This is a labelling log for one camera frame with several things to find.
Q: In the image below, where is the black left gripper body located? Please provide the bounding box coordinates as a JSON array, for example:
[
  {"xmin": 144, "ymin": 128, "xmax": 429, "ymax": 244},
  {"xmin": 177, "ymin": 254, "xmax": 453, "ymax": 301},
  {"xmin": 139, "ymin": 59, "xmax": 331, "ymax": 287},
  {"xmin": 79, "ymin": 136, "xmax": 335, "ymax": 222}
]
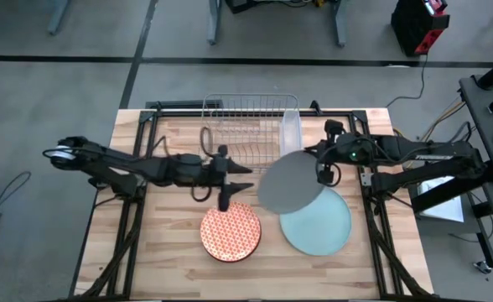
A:
[{"xmin": 206, "ymin": 156, "xmax": 232, "ymax": 213}]

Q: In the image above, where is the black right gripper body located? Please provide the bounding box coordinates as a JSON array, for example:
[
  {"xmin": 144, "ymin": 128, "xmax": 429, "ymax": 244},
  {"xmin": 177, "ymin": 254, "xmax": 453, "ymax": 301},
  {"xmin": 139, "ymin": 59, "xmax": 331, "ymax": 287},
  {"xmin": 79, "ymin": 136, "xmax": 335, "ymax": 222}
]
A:
[{"xmin": 315, "ymin": 133, "xmax": 374, "ymax": 186}]

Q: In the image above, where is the orange patterned round plate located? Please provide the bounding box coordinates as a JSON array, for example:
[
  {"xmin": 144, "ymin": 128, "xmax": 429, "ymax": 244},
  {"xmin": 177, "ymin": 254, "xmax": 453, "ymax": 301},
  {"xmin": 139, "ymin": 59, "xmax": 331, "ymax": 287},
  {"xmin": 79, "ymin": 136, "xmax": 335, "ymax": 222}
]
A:
[{"xmin": 199, "ymin": 200, "xmax": 263, "ymax": 263}]

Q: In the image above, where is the grey round plate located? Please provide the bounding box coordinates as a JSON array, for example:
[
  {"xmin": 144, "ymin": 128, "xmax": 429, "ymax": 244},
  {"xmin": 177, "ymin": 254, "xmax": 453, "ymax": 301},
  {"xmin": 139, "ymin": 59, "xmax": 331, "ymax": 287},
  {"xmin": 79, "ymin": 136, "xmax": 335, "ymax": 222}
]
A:
[{"xmin": 257, "ymin": 150, "xmax": 327, "ymax": 216}]

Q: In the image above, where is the light blue round plate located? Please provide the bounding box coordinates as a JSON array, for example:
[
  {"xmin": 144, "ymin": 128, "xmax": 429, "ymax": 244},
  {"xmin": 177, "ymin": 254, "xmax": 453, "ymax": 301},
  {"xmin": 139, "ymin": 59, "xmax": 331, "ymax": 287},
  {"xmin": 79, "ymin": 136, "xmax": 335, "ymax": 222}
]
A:
[{"xmin": 278, "ymin": 186, "xmax": 353, "ymax": 258}]

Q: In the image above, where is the clear plastic cutlery holder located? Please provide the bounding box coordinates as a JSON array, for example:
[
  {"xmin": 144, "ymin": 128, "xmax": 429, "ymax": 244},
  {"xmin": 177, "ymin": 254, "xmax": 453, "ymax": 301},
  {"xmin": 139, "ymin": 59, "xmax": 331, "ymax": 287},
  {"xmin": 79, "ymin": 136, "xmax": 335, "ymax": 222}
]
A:
[{"xmin": 278, "ymin": 109, "xmax": 304, "ymax": 158}]

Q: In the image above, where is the white paper sheet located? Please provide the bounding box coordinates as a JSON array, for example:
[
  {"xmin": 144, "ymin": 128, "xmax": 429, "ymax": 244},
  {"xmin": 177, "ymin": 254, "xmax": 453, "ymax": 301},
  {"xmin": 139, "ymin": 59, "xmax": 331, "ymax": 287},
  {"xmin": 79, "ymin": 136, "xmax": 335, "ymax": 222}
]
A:
[{"xmin": 415, "ymin": 174, "xmax": 466, "ymax": 224}]

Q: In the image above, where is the black slanted support beam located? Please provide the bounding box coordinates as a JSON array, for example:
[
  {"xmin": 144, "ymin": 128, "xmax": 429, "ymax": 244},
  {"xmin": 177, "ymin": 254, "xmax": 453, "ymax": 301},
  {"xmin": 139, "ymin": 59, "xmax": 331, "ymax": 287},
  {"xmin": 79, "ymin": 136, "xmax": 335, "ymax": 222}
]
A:
[{"xmin": 409, "ymin": 169, "xmax": 493, "ymax": 214}]

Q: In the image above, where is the grey desk leg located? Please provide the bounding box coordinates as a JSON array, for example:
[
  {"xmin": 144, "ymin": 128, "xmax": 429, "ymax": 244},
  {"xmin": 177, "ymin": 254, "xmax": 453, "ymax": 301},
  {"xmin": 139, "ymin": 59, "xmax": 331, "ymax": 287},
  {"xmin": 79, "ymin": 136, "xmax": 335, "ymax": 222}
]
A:
[
  {"xmin": 333, "ymin": 0, "xmax": 350, "ymax": 49},
  {"xmin": 46, "ymin": 0, "xmax": 72, "ymax": 36},
  {"xmin": 206, "ymin": 0, "xmax": 224, "ymax": 47}
]

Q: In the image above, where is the grey side table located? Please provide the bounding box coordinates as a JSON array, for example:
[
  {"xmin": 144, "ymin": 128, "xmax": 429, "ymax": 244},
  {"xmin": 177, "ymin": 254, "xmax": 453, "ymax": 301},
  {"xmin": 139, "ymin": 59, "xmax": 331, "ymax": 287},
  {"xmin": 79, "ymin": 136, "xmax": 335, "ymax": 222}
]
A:
[{"xmin": 457, "ymin": 74, "xmax": 493, "ymax": 253}]

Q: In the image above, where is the red and black machine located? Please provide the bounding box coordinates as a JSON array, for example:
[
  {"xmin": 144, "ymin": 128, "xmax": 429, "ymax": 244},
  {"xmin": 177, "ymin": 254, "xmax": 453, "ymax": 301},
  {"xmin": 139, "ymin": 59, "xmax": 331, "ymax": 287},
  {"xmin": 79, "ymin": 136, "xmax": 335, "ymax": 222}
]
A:
[{"xmin": 390, "ymin": 0, "xmax": 451, "ymax": 58}]

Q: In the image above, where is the small caster wheel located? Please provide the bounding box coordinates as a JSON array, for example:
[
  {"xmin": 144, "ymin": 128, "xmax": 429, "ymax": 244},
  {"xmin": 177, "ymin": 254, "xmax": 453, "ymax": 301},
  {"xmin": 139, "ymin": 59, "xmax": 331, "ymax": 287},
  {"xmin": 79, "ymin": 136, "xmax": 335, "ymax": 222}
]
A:
[{"xmin": 472, "ymin": 259, "xmax": 493, "ymax": 276}]

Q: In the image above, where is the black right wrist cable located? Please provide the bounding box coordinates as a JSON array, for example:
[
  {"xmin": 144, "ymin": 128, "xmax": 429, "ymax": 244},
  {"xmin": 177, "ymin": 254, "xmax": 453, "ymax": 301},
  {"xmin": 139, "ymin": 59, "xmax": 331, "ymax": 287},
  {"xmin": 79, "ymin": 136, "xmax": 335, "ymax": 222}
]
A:
[{"xmin": 326, "ymin": 162, "xmax": 343, "ymax": 188}]

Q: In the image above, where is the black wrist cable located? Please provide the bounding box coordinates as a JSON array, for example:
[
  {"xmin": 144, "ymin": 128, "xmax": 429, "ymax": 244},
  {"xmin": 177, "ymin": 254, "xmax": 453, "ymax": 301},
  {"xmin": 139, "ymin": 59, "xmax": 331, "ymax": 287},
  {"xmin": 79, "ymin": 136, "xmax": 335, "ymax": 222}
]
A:
[
  {"xmin": 199, "ymin": 125, "xmax": 216, "ymax": 160},
  {"xmin": 326, "ymin": 162, "xmax": 343, "ymax": 188}
]

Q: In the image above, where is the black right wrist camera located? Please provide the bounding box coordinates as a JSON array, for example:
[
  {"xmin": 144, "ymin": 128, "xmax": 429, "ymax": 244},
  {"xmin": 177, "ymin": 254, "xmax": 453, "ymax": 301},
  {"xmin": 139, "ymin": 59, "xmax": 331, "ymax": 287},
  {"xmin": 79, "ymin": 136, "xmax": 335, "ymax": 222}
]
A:
[{"xmin": 324, "ymin": 118, "xmax": 345, "ymax": 136}]

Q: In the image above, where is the metal wire dish rack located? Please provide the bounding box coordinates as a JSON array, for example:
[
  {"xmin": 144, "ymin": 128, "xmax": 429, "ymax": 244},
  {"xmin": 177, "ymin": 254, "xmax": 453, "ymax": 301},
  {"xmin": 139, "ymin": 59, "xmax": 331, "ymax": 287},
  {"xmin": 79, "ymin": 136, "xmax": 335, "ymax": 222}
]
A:
[{"xmin": 199, "ymin": 92, "xmax": 303, "ymax": 174}]

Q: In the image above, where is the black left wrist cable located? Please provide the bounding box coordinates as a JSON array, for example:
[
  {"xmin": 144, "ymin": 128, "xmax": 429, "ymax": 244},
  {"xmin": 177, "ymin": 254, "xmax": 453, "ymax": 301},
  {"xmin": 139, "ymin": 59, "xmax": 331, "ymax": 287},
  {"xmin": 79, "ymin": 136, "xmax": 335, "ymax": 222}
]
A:
[{"xmin": 199, "ymin": 125, "xmax": 216, "ymax": 160}]

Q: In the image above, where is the black aluminium table frame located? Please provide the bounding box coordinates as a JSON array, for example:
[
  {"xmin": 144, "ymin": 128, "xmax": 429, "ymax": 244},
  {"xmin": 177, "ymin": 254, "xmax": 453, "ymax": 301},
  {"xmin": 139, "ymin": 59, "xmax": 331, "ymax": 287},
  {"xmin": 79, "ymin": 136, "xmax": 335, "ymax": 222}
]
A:
[{"xmin": 68, "ymin": 99, "xmax": 433, "ymax": 301}]

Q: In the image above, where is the black floor cable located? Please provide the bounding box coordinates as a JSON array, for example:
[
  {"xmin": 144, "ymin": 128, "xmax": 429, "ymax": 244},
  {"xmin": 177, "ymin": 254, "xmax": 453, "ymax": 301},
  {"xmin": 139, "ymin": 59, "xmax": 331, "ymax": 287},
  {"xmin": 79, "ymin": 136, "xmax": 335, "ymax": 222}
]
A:
[{"xmin": 386, "ymin": 53, "xmax": 430, "ymax": 109}]

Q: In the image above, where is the yellow cable bundle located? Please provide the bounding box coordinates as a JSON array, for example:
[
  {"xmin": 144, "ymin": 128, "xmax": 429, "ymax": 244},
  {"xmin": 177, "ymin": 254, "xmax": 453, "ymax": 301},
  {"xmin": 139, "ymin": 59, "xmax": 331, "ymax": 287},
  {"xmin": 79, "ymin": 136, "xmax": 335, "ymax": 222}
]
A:
[{"xmin": 417, "ymin": 99, "xmax": 468, "ymax": 143}]

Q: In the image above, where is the grey cable loop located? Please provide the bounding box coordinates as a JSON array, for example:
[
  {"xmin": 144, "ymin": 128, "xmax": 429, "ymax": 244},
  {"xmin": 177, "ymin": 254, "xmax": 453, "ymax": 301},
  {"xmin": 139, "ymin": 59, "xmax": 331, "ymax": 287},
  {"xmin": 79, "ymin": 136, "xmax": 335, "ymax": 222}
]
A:
[{"xmin": 0, "ymin": 170, "xmax": 33, "ymax": 211}]

